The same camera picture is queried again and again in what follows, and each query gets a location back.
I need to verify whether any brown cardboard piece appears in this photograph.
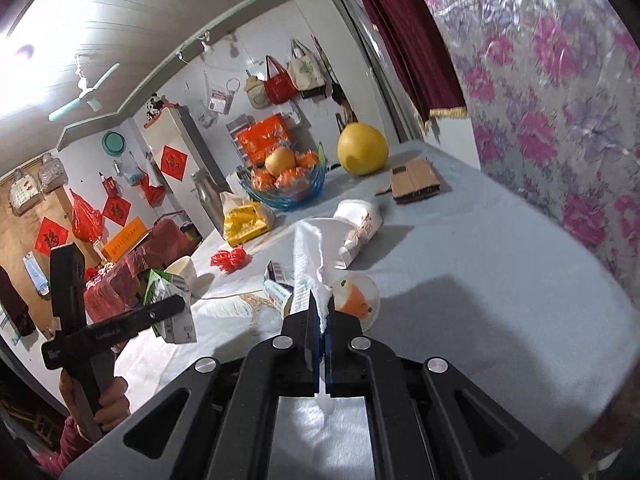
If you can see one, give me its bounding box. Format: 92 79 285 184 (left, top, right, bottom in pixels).
375 158 442 204

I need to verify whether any red plastic bag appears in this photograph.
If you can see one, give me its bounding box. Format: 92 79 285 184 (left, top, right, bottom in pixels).
70 190 104 244

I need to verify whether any red hanging handbag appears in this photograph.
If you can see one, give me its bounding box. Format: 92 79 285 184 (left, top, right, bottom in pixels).
264 55 298 105

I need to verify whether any steel thermos bottle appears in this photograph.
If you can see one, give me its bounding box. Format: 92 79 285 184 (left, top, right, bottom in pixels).
191 169 224 236

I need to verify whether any dark red curtain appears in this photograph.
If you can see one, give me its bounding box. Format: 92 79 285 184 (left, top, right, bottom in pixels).
361 0 468 120

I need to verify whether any white refrigerator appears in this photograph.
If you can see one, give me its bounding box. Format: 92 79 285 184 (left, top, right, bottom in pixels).
142 106 229 237

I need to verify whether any red knotted string trash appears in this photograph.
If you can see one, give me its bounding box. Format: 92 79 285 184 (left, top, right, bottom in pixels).
209 246 250 274

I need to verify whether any yellow snack bag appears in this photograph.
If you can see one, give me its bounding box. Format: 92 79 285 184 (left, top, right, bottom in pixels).
220 192 276 247

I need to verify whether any green white milk carton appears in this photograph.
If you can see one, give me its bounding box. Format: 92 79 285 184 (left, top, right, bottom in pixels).
143 270 198 344

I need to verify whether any white tissue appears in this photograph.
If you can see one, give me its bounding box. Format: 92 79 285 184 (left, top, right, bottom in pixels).
290 219 347 418

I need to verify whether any green ceiling fan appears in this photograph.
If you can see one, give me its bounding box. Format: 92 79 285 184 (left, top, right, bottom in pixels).
48 54 120 122

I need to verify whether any white paper cup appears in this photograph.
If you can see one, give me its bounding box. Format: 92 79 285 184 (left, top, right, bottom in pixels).
333 200 383 270

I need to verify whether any left hand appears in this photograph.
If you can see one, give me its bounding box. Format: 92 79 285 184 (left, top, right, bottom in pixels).
58 370 130 437

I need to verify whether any white ceramic bowl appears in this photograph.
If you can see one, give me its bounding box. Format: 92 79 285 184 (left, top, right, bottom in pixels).
165 256 196 304

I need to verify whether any clear container with orange peel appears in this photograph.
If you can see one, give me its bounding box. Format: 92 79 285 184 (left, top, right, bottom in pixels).
332 272 381 332

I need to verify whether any blue glass fruit bowl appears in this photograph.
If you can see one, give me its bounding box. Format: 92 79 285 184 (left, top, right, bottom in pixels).
236 159 326 210

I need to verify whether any light blue tablecloth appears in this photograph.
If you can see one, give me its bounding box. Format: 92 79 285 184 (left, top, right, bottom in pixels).
116 141 639 450

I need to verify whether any floral plastic wall cover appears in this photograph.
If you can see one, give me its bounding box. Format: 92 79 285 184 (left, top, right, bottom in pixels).
424 0 639 299

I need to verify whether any orange gift box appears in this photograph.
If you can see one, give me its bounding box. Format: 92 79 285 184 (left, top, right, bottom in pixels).
236 114 292 165

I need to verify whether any apple in bowl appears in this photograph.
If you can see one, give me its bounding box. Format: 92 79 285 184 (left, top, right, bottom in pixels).
265 145 297 178

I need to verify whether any small box on table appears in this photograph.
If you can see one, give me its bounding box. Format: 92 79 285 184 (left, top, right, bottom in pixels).
262 261 294 318

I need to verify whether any yellow pomelo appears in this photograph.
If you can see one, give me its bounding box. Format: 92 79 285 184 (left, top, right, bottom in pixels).
336 122 388 177

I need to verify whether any beige hanging tote bag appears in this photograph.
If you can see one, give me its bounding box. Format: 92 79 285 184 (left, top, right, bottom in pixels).
286 39 326 99

